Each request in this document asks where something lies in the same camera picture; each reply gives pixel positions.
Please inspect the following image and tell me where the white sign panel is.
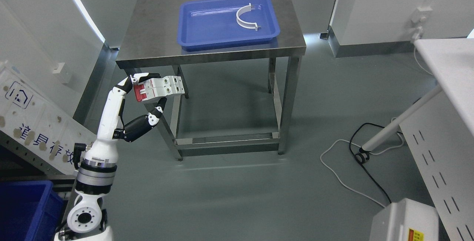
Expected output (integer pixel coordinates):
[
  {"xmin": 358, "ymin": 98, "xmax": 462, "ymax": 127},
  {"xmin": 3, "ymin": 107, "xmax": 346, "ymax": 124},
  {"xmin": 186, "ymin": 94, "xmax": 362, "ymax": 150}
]
[{"xmin": 0, "ymin": 63, "xmax": 96, "ymax": 175}]

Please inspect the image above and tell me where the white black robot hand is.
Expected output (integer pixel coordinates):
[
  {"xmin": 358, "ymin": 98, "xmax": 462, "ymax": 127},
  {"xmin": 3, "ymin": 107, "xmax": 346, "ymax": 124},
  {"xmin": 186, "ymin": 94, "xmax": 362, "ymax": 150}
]
[{"xmin": 83, "ymin": 73, "xmax": 167, "ymax": 167}]

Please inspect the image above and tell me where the blue plastic tray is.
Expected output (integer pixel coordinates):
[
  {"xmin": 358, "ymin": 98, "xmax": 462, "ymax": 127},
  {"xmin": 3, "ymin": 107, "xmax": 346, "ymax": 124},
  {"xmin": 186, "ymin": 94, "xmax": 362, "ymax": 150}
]
[{"xmin": 177, "ymin": 0, "xmax": 280, "ymax": 51}]

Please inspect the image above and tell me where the stainless steel table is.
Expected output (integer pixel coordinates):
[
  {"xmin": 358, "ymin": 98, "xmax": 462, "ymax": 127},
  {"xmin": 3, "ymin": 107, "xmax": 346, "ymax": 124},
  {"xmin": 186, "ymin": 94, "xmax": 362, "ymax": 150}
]
[{"xmin": 116, "ymin": 0, "xmax": 306, "ymax": 161}]

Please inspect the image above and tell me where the white desk top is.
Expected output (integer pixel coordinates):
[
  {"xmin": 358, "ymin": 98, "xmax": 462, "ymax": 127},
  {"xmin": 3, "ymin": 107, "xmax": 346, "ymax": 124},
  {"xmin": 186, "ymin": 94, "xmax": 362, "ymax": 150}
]
[{"xmin": 414, "ymin": 38, "xmax": 474, "ymax": 133}]

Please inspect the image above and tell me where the blue bin upper left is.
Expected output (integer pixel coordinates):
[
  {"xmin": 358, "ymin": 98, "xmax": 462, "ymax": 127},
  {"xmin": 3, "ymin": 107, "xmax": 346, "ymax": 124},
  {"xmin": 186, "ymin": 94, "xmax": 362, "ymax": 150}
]
[{"xmin": 0, "ymin": 180, "xmax": 64, "ymax": 241}]

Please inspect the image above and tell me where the white machine with warning label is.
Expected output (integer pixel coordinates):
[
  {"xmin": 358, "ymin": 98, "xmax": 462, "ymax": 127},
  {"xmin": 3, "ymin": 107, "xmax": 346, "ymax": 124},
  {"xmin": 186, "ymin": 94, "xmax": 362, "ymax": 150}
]
[{"xmin": 369, "ymin": 198, "xmax": 440, "ymax": 241}]

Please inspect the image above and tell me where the grey red circuit breaker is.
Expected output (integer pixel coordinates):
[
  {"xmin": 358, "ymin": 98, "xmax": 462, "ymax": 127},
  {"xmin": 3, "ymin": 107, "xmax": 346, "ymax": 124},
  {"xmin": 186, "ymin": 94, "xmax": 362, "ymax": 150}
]
[{"xmin": 133, "ymin": 76, "xmax": 187, "ymax": 103}]

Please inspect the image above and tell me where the black cable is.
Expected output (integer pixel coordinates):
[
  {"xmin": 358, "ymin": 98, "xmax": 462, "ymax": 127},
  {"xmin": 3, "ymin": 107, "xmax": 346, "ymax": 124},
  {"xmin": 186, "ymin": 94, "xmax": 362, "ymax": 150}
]
[{"xmin": 349, "ymin": 123, "xmax": 404, "ymax": 205}]

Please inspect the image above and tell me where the white desk leg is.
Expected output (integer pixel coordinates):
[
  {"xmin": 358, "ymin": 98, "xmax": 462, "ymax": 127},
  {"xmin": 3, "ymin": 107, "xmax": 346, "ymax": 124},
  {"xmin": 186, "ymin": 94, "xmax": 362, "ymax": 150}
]
[{"xmin": 359, "ymin": 85, "xmax": 441, "ymax": 153}]

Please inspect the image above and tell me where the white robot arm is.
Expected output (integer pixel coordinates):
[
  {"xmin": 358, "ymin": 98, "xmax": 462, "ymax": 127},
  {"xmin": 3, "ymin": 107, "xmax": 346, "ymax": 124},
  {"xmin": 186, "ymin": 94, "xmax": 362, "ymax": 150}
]
[{"xmin": 54, "ymin": 141, "xmax": 118, "ymax": 241}]

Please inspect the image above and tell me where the white cable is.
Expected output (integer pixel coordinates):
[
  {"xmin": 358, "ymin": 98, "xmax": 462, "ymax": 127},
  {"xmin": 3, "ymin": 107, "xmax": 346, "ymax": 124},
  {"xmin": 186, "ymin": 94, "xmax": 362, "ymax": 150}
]
[{"xmin": 320, "ymin": 118, "xmax": 405, "ymax": 208}]

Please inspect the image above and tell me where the white wall socket with plug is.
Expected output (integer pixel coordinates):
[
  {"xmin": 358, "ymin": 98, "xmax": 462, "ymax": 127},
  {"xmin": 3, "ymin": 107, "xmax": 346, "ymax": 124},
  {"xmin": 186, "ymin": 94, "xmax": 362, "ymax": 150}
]
[{"xmin": 410, "ymin": 6, "xmax": 433, "ymax": 43}]

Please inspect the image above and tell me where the white wall box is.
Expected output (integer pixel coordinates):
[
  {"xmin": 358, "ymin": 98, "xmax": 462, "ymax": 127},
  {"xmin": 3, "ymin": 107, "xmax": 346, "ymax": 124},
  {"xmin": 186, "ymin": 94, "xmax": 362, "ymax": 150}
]
[{"xmin": 52, "ymin": 62, "xmax": 67, "ymax": 76}]

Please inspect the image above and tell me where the white curved pipe clamp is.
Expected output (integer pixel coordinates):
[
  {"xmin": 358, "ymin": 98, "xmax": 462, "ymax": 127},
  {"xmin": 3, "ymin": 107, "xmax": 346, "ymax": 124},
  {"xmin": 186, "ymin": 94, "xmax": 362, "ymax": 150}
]
[{"xmin": 235, "ymin": 3, "xmax": 261, "ymax": 31}]

